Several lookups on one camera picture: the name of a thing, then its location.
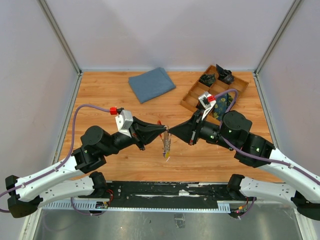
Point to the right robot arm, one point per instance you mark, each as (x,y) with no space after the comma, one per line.
(299,187)

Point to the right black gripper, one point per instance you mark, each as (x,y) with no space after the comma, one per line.
(188,131)

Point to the blue yellow floral tie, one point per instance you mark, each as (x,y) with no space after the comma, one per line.
(222,104)

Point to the wooden compartment tray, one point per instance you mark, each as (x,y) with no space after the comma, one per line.
(190,99)

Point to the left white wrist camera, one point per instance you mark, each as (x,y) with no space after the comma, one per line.
(123,122)

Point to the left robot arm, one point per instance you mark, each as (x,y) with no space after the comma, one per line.
(76,175)

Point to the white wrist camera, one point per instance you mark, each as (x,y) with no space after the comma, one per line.
(208,101)
(123,122)

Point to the dark navy rolled tie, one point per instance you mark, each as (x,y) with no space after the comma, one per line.
(224,75)

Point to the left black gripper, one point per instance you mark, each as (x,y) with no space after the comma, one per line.
(144,133)

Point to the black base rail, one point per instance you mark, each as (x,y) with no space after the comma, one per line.
(168,195)

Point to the metal key organizer red handle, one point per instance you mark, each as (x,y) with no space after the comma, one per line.
(166,141)

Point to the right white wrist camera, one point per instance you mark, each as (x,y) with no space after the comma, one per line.
(208,101)

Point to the dark green rolled tie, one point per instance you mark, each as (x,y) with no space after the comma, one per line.
(207,79)

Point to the folded blue cloth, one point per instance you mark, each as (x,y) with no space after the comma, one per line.
(151,84)

